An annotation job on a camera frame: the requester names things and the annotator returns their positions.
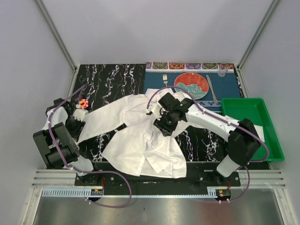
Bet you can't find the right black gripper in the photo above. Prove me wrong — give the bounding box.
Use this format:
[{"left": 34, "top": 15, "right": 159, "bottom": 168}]
[{"left": 153, "top": 111, "right": 178, "bottom": 137}]

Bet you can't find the white button-up shirt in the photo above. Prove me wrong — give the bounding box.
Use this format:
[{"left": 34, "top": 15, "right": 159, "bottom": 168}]
[{"left": 78, "top": 89, "right": 197, "bottom": 179}]

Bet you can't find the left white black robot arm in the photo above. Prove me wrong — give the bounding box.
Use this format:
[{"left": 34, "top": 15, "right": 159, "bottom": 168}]
[{"left": 33, "top": 98, "right": 101, "bottom": 186}]

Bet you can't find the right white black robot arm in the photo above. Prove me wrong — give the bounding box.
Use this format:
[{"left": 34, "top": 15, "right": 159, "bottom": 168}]
[{"left": 146, "top": 92, "right": 263, "bottom": 186}]

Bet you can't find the pink flower brooch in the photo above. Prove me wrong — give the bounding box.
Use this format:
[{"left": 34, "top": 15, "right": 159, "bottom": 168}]
[{"left": 79, "top": 99, "right": 89, "bottom": 109}]

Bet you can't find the silver fork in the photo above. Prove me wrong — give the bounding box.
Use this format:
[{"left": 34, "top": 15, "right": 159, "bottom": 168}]
[{"left": 163, "top": 74, "right": 168, "bottom": 87}]

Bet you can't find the red floral plate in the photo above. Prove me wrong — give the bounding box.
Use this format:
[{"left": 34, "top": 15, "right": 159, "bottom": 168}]
[{"left": 174, "top": 73, "right": 209, "bottom": 99}]

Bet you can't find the silver table knife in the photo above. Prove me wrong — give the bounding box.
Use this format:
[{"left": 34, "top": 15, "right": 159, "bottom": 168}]
[{"left": 206, "top": 75, "right": 218, "bottom": 104}]

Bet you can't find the blue patterned placemat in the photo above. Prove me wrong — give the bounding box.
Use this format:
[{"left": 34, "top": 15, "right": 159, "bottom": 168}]
[{"left": 144, "top": 62, "right": 244, "bottom": 112}]

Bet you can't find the clear drinking glass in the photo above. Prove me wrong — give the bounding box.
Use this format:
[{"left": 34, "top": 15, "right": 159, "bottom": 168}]
[{"left": 217, "top": 63, "right": 230, "bottom": 77}]

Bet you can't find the green plastic tray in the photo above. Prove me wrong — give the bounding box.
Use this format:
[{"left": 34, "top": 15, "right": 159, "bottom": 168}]
[{"left": 221, "top": 98, "right": 285, "bottom": 162}]

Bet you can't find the white paper label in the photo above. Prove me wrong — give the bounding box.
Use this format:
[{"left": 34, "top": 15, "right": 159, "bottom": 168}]
[{"left": 254, "top": 125, "right": 265, "bottom": 142}]

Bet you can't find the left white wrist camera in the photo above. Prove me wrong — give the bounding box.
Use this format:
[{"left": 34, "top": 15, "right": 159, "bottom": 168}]
[{"left": 73, "top": 109, "right": 89, "bottom": 121}]

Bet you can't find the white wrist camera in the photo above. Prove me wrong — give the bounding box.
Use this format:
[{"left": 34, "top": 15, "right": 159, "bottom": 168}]
[
  {"left": 73, "top": 109, "right": 89, "bottom": 121},
  {"left": 147, "top": 104, "right": 163, "bottom": 117}
]

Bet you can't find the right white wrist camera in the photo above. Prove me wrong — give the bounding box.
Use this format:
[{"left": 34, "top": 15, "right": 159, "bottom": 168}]
[{"left": 147, "top": 104, "right": 163, "bottom": 117}]

